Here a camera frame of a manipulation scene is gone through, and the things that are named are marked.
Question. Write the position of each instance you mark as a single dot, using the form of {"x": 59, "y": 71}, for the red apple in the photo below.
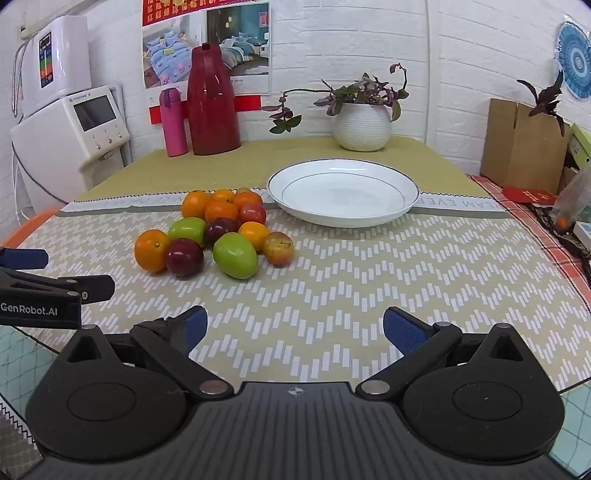
{"x": 252, "y": 213}

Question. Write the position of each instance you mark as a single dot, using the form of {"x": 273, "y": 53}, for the dark red plum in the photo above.
{"x": 220, "y": 228}
{"x": 184, "y": 258}

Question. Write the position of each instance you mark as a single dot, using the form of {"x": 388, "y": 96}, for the white appliance with screen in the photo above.
{"x": 55, "y": 152}

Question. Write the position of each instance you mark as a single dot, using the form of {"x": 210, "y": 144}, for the red yellow peach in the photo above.
{"x": 278, "y": 249}

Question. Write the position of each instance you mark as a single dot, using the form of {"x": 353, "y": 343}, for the teal quilted cloth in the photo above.
{"x": 18, "y": 364}

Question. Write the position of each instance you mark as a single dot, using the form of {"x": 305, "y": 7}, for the wall poster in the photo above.
{"x": 175, "y": 50}

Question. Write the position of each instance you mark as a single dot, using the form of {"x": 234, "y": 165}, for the clear plastic bag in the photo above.
{"x": 575, "y": 198}

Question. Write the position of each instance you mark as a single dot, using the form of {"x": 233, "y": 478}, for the dark purple plant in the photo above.
{"x": 547, "y": 99}

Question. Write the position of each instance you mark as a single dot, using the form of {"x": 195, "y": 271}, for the white wall conduit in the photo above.
{"x": 428, "y": 69}

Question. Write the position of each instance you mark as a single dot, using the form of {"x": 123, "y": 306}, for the large orange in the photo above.
{"x": 151, "y": 251}

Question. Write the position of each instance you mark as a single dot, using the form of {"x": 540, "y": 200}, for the white plate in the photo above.
{"x": 344, "y": 194}

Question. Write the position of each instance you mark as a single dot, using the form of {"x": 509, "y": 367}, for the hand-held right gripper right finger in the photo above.
{"x": 404, "y": 330}

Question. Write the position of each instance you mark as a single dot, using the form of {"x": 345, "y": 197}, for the red thermos jug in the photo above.
{"x": 212, "y": 106}

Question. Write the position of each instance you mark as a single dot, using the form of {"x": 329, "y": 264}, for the orange with green stem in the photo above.
{"x": 195, "y": 204}

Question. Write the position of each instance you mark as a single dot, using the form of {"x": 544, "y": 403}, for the brown longan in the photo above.
{"x": 243, "y": 189}

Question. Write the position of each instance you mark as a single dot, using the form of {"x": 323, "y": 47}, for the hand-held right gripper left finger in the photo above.
{"x": 196, "y": 325}

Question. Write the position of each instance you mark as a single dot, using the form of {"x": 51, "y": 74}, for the blue round wall decoration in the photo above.
{"x": 577, "y": 57}

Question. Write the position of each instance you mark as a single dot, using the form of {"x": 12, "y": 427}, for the pink bottle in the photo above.
{"x": 173, "y": 124}

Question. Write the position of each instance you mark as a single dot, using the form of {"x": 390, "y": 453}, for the red plaid cloth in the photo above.
{"x": 545, "y": 244}

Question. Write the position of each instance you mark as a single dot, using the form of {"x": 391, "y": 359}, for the red envelope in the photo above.
{"x": 528, "y": 195}

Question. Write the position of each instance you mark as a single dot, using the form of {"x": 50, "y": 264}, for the small yellow orange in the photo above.
{"x": 255, "y": 233}

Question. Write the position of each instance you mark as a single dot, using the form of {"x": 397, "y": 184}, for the green box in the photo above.
{"x": 579, "y": 143}

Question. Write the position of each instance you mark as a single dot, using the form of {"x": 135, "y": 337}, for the white and blue box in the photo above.
{"x": 584, "y": 233}

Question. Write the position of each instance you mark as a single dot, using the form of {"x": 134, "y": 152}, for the white wall water purifier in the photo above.
{"x": 57, "y": 60}

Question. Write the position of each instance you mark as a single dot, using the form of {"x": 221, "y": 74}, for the purple plant in white pot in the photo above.
{"x": 362, "y": 127}

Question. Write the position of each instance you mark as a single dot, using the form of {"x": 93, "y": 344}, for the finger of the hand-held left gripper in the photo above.
{"x": 25, "y": 258}
{"x": 94, "y": 287}

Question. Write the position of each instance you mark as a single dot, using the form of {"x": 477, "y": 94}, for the chevron patterned tablecloth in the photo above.
{"x": 323, "y": 286}

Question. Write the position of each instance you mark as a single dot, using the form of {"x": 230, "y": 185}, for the cardboard box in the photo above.
{"x": 521, "y": 147}

